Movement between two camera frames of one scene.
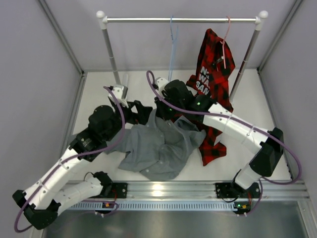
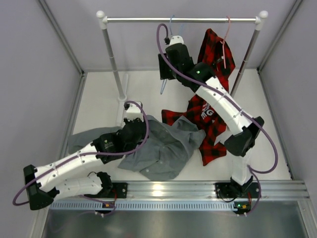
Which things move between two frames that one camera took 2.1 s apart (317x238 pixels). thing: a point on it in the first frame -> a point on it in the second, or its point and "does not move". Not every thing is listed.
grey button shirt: (155, 147) does not move
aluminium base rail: (205, 189) does not move
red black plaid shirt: (212, 81) does not move
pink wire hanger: (223, 45) does not move
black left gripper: (141, 117) -> (126, 120)
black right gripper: (161, 112) -> (163, 65)
